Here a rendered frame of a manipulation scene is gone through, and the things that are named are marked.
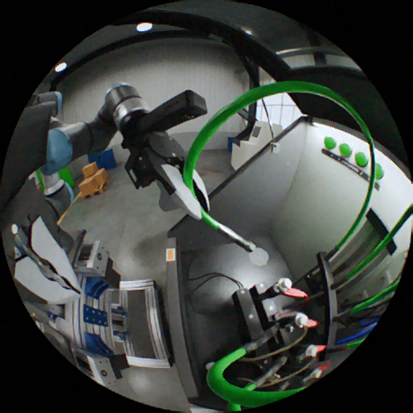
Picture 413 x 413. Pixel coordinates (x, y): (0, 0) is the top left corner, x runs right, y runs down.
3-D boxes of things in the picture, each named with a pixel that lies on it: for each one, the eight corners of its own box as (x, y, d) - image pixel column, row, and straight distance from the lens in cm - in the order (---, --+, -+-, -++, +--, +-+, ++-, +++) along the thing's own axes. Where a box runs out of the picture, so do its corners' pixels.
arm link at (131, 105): (152, 102, 31) (120, 93, 27) (161, 113, 28) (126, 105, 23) (137, 127, 34) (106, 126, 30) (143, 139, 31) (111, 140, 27)
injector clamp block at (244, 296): (228, 297, 54) (235, 289, 39) (251, 291, 56) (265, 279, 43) (249, 370, 60) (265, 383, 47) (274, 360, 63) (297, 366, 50)
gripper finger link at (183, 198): (182, 228, 21) (156, 183, 22) (207, 215, 17) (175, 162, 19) (170, 236, 19) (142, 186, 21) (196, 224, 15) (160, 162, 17)
